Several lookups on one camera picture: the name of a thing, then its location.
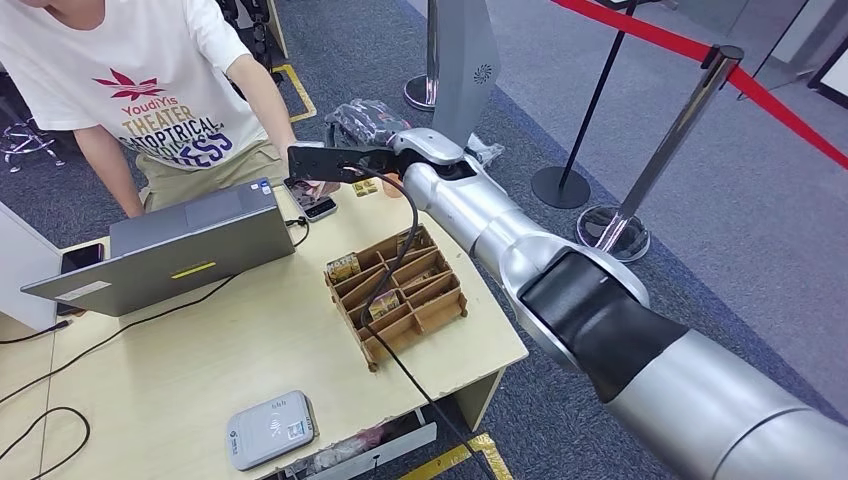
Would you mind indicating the person's left hand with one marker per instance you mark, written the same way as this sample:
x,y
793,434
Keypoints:
x,y
321,189

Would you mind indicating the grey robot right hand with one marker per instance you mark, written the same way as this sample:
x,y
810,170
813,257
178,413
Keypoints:
x,y
364,124

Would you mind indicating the orange bubble tea cup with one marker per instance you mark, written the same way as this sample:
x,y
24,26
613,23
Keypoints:
x,y
392,187

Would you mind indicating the cardboard card organizer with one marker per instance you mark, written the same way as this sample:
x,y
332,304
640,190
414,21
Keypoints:
x,y
430,308

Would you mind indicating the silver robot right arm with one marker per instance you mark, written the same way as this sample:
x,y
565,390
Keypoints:
x,y
464,205

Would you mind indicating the person's left forearm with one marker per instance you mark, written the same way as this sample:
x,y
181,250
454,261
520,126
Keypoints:
x,y
265,106

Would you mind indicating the person's right forearm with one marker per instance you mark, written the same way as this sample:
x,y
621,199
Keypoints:
x,y
109,172

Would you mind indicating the person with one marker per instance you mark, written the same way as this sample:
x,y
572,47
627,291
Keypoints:
x,y
146,60

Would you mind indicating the grey card reader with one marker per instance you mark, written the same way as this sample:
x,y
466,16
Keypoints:
x,y
272,430

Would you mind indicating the black smartphone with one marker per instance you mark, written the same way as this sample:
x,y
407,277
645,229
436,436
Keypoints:
x,y
321,208
83,257

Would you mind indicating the yellow floor tape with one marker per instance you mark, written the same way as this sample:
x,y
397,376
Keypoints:
x,y
444,464
301,93

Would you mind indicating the silver kiosk stand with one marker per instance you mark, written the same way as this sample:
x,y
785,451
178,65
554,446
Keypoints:
x,y
464,66

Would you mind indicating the crumpled clear plastic wrap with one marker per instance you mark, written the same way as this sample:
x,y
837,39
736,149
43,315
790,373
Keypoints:
x,y
487,149

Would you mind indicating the pale wooden board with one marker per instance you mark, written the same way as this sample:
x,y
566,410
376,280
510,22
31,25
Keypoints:
x,y
278,26

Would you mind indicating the black chair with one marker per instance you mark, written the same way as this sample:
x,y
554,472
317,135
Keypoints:
x,y
255,33

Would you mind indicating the grey laptop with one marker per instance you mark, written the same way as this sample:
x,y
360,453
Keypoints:
x,y
166,265

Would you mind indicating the desk leg panel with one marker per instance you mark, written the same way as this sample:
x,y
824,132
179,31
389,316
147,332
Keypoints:
x,y
477,401

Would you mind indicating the white desk crossbar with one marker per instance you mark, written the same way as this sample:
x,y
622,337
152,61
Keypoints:
x,y
384,457

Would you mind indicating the chrome swivel chair base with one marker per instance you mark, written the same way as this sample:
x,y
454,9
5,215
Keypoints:
x,y
23,142

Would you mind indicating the red barrier belt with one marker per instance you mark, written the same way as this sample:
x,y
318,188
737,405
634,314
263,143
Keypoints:
x,y
662,38
788,116

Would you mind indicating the white cabinet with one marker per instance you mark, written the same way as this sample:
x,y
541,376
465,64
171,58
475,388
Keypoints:
x,y
20,278

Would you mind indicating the black framed panel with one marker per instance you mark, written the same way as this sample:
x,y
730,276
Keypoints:
x,y
838,78

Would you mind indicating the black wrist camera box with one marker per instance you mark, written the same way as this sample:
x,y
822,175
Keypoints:
x,y
324,162

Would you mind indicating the chrome stanchion post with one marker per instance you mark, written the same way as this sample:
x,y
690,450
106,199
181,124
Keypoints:
x,y
419,91
670,139

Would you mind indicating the black stanchion post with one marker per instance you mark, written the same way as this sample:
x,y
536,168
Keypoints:
x,y
560,187

